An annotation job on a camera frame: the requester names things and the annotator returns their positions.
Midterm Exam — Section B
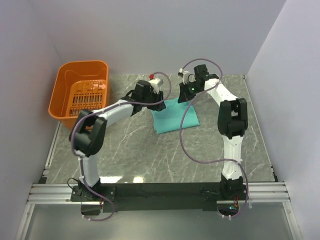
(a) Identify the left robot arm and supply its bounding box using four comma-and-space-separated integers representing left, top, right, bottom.
69, 78, 166, 201

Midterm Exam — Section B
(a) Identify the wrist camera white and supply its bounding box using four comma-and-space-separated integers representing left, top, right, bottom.
148, 74, 164, 94
177, 68, 191, 85

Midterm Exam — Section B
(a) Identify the aluminium rail frame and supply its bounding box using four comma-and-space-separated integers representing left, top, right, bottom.
14, 122, 303, 240

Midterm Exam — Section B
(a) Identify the purple cable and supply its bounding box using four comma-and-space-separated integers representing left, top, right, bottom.
179, 57, 250, 220
71, 71, 173, 222

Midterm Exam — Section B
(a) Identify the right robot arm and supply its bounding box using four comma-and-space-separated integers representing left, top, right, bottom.
177, 64, 248, 200

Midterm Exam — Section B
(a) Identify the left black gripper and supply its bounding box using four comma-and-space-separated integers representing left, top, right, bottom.
142, 88, 166, 112

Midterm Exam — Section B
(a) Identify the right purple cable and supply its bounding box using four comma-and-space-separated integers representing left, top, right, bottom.
179, 57, 250, 220

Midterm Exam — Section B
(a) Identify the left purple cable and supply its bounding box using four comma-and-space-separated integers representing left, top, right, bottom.
71, 71, 173, 222

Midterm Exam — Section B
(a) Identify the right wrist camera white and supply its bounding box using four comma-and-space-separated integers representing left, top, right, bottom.
177, 68, 191, 85

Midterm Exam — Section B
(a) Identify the orange plastic basket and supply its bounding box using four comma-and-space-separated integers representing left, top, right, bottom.
48, 60, 111, 130

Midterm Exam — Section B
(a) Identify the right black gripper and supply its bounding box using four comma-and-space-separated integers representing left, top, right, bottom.
178, 80, 203, 104

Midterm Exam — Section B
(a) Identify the black base beam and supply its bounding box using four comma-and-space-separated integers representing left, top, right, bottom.
70, 181, 251, 214

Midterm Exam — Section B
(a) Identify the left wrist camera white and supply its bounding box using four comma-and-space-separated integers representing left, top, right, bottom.
148, 74, 164, 94

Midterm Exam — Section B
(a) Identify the teal t shirt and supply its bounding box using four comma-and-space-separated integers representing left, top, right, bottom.
151, 98, 200, 134

